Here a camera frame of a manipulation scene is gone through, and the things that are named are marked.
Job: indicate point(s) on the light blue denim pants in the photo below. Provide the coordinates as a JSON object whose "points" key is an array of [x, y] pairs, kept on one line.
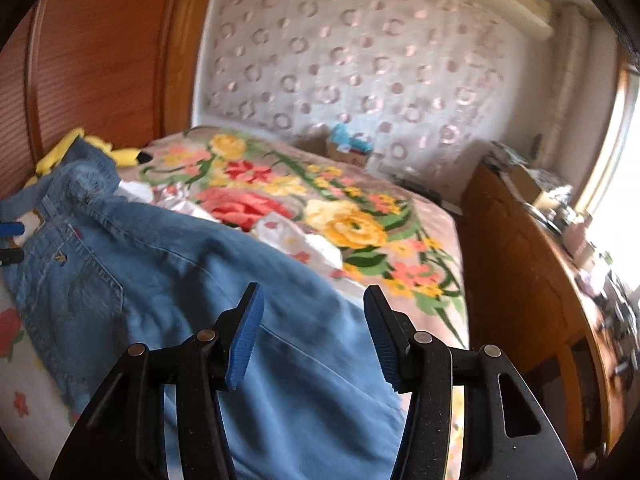
{"points": [[165, 270]]}

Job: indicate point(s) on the yellow plush toy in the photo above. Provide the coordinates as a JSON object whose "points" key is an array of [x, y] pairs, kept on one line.
{"points": [[127, 156]]}

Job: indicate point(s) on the wooden wardrobe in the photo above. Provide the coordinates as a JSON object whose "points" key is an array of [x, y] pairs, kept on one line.
{"points": [[100, 60]]}

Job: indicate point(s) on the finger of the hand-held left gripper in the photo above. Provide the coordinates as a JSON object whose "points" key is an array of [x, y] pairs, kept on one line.
{"points": [[10, 229], [10, 257]]}

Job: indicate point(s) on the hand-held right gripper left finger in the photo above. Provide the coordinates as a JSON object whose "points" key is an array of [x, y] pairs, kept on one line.
{"points": [[246, 340]]}

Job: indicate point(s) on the strawberry print bed sheet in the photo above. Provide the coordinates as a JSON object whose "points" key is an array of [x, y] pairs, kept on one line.
{"points": [[25, 395]]}

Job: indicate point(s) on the small cardboard box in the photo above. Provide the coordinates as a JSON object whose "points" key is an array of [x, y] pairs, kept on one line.
{"points": [[345, 156]]}

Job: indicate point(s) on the window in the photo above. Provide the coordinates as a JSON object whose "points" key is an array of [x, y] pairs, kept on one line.
{"points": [[620, 200]]}

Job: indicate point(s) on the circle pattern curtain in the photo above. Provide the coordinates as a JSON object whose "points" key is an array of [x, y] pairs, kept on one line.
{"points": [[350, 60]]}

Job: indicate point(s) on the floral blanket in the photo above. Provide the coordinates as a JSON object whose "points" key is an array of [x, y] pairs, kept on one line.
{"points": [[350, 225]]}

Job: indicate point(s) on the blue packet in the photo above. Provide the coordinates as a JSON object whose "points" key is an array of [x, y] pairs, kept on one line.
{"points": [[347, 135]]}

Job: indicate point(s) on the long wooden cabinet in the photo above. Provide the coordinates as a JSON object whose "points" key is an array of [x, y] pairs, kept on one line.
{"points": [[525, 270]]}

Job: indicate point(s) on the clutter of small items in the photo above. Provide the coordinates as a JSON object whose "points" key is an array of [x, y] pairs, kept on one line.
{"points": [[585, 240]]}

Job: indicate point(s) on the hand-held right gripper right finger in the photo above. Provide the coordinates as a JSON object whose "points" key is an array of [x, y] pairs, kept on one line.
{"points": [[384, 342]]}

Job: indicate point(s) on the white duct pipe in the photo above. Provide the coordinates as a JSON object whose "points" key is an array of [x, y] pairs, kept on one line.
{"points": [[567, 85]]}

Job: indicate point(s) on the flat cardboard box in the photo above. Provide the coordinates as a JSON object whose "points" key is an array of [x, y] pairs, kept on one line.
{"points": [[522, 182]]}

